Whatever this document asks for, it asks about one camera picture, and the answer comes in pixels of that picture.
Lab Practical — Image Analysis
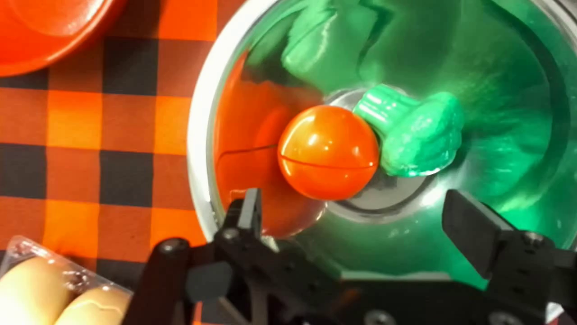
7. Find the orange toy tomato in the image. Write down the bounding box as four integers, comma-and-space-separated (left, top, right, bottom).
277, 104, 378, 200

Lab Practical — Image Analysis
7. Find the silver metal bowl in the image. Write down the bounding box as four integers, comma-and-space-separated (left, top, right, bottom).
187, 0, 577, 283

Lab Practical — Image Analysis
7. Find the clear plastic egg carton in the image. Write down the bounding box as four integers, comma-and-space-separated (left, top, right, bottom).
0, 236, 131, 325

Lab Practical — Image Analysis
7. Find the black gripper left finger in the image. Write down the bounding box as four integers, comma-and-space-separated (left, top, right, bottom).
238, 187, 261, 238

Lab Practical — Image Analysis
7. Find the orange black checkered tablecloth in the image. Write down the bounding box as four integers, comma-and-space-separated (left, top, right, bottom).
0, 0, 285, 325

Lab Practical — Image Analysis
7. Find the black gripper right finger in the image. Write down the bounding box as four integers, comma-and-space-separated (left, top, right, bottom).
442, 189, 517, 278

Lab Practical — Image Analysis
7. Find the green toy broccoli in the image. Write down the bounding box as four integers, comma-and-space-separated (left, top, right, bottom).
353, 85, 463, 177

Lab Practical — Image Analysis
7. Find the red plastic bowl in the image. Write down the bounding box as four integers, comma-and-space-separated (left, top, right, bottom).
0, 0, 126, 76

